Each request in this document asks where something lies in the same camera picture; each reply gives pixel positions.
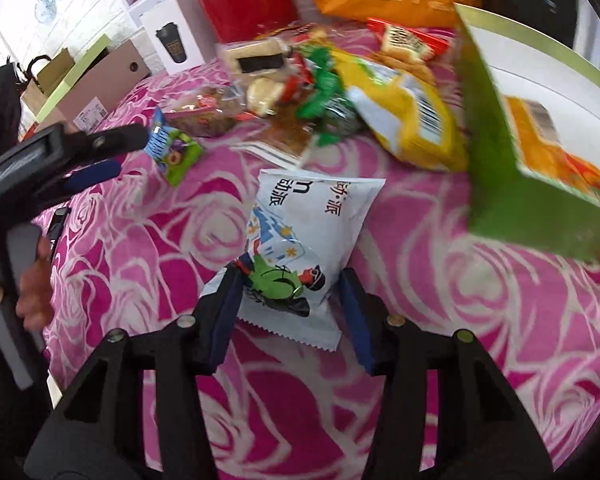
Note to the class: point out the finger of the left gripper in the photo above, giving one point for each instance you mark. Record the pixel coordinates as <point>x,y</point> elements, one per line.
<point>107,143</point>
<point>89,176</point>

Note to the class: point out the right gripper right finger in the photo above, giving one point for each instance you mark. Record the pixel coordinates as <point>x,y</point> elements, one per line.
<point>447,411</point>

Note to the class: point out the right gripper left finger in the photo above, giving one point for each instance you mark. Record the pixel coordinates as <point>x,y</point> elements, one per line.
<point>96,430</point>

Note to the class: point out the blue green candy packet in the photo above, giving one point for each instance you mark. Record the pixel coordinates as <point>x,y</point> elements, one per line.
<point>172,150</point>

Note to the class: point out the clear brown pastry packet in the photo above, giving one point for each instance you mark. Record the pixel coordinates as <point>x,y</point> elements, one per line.
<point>205,112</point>

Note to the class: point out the clear cake sandwich packet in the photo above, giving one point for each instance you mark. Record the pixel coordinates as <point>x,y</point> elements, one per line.
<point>245,61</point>

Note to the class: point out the white cartoon snack bag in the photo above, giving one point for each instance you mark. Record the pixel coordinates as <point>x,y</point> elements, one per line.
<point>300,234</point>

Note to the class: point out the green candy wrapper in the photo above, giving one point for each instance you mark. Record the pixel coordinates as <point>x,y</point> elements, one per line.
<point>326,110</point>

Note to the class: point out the yellow red ring snack packet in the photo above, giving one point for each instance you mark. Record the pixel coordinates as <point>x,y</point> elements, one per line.
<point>297,34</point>

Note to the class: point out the green white cardboard box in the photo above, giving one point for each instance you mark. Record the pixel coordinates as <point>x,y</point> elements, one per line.
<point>498,57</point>

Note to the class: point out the yellow snack bag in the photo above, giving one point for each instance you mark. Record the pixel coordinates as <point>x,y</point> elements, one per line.
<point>406,115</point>

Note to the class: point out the red triangle chip packet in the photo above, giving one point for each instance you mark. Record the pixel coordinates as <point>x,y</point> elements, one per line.
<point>401,46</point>

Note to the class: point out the person's left hand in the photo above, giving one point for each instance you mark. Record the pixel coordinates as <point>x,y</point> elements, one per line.
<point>36,291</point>

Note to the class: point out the brown cardboard box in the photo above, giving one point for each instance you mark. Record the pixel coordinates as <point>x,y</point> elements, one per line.
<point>94,86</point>

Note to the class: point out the white cup picture box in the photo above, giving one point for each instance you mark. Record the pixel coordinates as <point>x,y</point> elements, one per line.
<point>180,34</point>

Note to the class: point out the orange snack packet in box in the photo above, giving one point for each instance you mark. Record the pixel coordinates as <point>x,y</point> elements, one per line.
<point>542,151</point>

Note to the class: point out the black speaker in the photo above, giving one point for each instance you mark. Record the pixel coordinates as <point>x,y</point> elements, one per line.
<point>545,0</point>

